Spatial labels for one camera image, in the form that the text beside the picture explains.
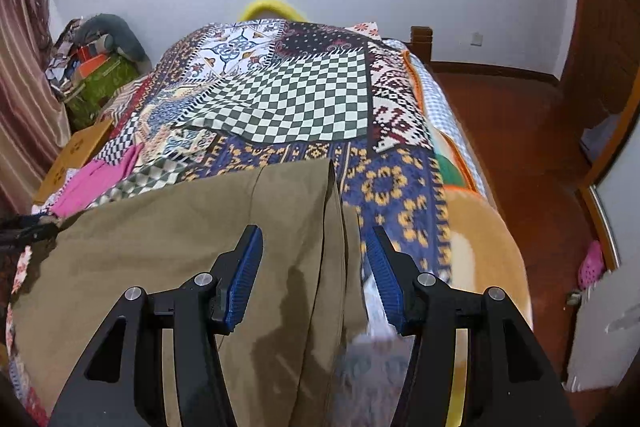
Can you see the cardboard box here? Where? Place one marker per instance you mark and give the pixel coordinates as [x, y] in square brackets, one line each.
[70, 159]

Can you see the green bag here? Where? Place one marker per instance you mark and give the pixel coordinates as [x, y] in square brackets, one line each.
[100, 84]

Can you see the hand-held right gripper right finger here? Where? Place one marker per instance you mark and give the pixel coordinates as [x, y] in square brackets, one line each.
[387, 283]

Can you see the pink cloth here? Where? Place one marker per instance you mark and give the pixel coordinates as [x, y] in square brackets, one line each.
[95, 184]

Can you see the wooden bed post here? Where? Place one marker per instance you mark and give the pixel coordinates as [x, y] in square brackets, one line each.
[421, 41]

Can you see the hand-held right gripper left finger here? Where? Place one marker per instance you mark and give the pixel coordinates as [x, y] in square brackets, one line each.
[243, 281]

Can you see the grey pillow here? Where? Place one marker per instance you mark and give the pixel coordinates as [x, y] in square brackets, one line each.
[117, 34]

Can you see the orange fleece blanket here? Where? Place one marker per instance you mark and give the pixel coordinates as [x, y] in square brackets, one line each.
[485, 247]

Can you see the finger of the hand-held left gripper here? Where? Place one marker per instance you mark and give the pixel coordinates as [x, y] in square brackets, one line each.
[25, 233]

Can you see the white board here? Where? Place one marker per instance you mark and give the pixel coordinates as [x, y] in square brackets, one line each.
[602, 332]

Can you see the patchwork printed blanket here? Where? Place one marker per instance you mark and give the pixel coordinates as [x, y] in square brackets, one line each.
[300, 107]

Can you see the striped pink curtain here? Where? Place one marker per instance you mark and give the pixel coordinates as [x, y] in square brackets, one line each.
[22, 72]

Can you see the khaki pants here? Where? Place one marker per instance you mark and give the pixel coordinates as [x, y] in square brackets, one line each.
[175, 257]

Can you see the grey furry cloth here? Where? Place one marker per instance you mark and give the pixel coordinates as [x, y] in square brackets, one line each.
[372, 377]

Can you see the pink slipper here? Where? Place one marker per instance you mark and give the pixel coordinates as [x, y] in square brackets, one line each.
[590, 264]

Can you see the white wall socket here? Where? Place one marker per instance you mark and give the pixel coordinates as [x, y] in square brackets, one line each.
[477, 38]

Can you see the yellow curved pillow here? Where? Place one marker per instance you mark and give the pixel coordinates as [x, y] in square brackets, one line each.
[270, 8]

